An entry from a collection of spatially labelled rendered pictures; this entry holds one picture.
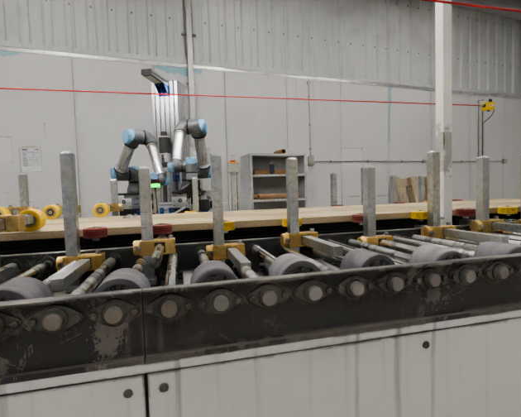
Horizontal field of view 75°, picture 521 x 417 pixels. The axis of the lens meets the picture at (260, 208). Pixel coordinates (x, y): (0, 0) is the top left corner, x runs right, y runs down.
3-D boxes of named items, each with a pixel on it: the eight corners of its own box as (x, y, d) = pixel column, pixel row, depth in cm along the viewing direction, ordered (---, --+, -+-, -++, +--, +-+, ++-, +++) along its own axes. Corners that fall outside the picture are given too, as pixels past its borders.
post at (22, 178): (26, 253, 204) (20, 174, 201) (32, 253, 205) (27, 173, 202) (23, 254, 201) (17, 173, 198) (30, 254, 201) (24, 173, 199)
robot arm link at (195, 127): (197, 173, 299) (187, 116, 262) (213, 173, 299) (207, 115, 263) (195, 181, 290) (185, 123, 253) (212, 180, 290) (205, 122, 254)
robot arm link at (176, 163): (172, 116, 260) (165, 166, 234) (186, 116, 260) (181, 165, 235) (175, 127, 270) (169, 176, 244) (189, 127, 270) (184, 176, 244)
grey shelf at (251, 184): (243, 257, 522) (240, 156, 513) (296, 251, 552) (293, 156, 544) (252, 262, 480) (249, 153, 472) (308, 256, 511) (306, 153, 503)
